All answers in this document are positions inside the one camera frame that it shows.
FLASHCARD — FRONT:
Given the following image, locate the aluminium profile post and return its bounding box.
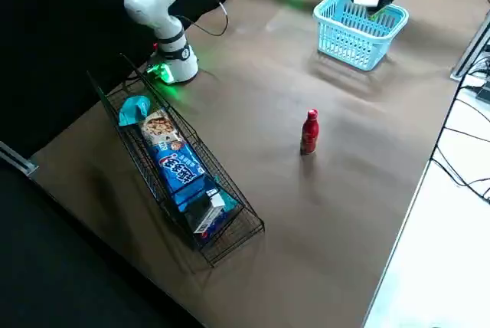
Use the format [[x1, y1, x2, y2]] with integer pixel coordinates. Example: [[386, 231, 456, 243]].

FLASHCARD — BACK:
[[450, 8, 490, 82], [0, 139, 39, 176]]

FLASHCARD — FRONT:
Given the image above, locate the black wire basket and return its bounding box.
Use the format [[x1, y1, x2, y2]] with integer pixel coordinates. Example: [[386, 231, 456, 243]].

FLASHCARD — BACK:
[[87, 54, 266, 268]]

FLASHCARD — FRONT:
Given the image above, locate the black blue cookie box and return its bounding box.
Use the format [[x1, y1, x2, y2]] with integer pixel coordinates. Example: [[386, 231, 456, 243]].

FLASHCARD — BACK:
[[179, 185, 235, 245]]

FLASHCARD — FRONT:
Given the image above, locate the light blue plastic basket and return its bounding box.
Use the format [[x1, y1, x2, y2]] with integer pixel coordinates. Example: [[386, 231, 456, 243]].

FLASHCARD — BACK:
[[312, 0, 410, 72]]

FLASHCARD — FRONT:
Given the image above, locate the teal snack packet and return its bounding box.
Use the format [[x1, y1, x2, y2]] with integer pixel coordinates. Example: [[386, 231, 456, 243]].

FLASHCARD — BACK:
[[117, 95, 152, 127]]

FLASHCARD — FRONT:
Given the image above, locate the blue cookie packet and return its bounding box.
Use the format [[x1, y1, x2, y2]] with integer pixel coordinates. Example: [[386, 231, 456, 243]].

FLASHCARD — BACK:
[[139, 110, 211, 195]]

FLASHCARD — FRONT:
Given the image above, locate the red cola bottle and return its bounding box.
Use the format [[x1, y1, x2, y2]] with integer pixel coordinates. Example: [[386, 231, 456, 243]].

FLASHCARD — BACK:
[[300, 108, 320, 156]]

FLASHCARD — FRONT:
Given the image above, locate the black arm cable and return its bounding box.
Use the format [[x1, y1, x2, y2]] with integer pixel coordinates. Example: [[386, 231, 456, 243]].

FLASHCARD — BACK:
[[174, 0, 230, 38]]

